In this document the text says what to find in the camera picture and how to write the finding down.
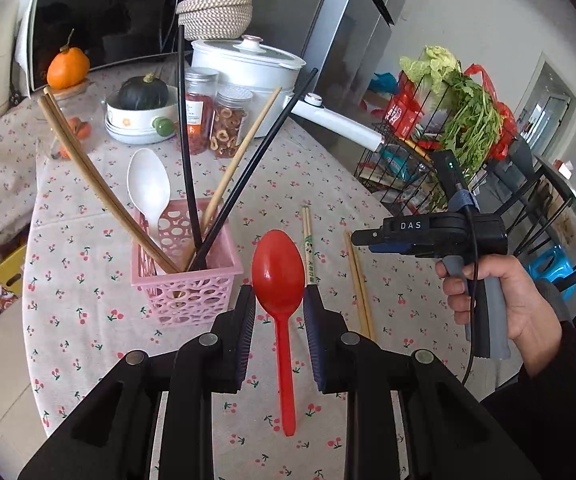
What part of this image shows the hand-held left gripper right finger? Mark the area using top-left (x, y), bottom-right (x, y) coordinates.
top-left (302, 284), bottom-right (541, 480)

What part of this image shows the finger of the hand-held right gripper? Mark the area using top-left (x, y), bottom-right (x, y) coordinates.
top-left (352, 229), bottom-right (386, 248)
top-left (368, 241), bottom-right (413, 257)

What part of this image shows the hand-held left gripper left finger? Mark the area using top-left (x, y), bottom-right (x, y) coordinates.
top-left (18, 284), bottom-right (257, 480)

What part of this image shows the pink perforated utensil basket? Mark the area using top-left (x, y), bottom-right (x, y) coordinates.
top-left (131, 197), bottom-right (245, 328)

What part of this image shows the red plastic spoon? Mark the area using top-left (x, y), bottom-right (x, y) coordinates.
top-left (251, 230), bottom-right (305, 437)

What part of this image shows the white plastic spoon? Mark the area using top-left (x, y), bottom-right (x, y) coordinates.
top-left (126, 148), bottom-right (171, 251)

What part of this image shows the person's right forearm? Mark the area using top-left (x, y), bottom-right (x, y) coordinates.
top-left (478, 320), bottom-right (576, 480)

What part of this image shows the person's right hand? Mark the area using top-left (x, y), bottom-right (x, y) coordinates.
top-left (442, 254), bottom-right (564, 378)

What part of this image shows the blue plastic stool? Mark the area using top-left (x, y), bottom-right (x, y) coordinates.
top-left (528, 245), bottom-right (569, 282)

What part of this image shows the black metal chair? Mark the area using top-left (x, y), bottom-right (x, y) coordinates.
top-left (468, 137), bottom-right (576, 331)

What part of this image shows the bunch of leafy greens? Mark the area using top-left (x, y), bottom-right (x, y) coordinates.
top-left (438, 72), bottom-right (506, 176)

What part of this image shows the red plastic bag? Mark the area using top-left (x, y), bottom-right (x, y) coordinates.
top-left (468, 62), bottom-right (519, 161)

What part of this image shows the red snack packet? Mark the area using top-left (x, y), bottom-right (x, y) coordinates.
top-left (385, 85), bottom-right (426, 136)

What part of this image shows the cherry print tablecloth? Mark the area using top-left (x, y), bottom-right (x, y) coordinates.
top-left (18, 67), bottom-right (484, 480)

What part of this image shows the blue plastic bag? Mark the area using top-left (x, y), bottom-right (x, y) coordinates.
top-left (368, 72), bottom-right (399, 94)

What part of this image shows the napa cabbage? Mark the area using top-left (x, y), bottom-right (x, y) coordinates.
top-left (400, 46), bottom-right (461, 91)

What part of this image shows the jar of dried fruit slices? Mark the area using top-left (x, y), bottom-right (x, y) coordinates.
top-left (209, 85), bottom-right (253, 159)

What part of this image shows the white electric cooking pot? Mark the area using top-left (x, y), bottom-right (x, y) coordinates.
top-left (190, 35), bottom-right (386, 153)

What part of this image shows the jar of red chillies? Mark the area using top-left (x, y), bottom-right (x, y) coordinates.
top-left (180, 67), bottom-right (219, 156)

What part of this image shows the grey refrigerator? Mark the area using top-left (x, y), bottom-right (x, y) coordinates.
top-left (298, 0), bottom-right (423, 111)

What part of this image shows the yellow cardboard box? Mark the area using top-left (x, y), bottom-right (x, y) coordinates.
top-left (0, 245), bottom-right (28, 311)

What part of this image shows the dark green pumpkin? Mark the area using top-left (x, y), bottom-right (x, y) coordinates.
top-left (118, 72), bottom-right (169, 111)

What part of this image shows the woven lidded basket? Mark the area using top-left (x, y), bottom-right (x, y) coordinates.
top-left (176, 0), bottom-right (253, 42)

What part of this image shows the clear glass jar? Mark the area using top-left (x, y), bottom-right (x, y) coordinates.
top-left (38, 90), bottom-right (99, 161)

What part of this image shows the wooden jar lid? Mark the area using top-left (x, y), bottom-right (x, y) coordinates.
top-left (42, 80), bottom-right (91, 99)

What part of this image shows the large orange fruit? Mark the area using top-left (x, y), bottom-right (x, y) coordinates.
top-left (46, 30), bottom-right (91, 90)

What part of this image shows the black microwave oven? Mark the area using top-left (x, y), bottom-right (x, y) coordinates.
top-left (26, 0), bottom-right (213, 93)

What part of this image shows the black wire rack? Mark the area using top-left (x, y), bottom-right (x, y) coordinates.
top-left (355, 67), bottom-right (519, 221)

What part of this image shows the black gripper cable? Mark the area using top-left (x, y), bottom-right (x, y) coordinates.
top-left (460, 200), bottom-right (489, 387)

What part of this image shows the white bowl with green handle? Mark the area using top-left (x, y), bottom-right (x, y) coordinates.
top-left (104, 95), bottom-right (179, 145)

